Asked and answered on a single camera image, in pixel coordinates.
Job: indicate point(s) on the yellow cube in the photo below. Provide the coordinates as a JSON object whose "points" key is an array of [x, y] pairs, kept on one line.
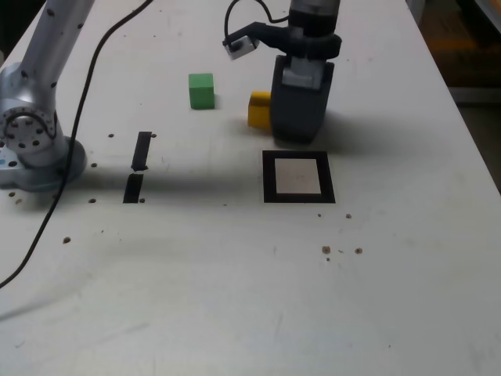
{"points": [[258, 113]]}

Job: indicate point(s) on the black tape strip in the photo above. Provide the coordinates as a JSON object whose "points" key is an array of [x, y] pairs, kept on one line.
{"points": [[141, 150]]}

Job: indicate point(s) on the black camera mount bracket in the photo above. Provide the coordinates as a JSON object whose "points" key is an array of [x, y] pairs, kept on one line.
{"points": [[313, 43]]}

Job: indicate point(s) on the small silver gripper camera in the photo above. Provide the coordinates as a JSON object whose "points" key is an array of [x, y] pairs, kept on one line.
{"points": [[242, 47]]}

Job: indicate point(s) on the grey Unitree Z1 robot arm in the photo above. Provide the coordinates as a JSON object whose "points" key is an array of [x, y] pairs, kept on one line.
{"points": [[23, 129]]}

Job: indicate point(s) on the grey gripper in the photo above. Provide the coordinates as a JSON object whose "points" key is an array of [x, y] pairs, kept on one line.
{"points": [[303, 72]]}

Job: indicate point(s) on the green cube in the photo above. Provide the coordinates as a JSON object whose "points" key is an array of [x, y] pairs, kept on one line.
{"points": [[201, 92]]}

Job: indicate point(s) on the brown wooden furniture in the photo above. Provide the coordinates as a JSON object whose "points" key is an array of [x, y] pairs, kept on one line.
{"points": [[462, 39]]}

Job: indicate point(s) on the black tape square outline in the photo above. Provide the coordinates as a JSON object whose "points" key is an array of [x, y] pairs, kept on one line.
{"points": [[270, 176]]}

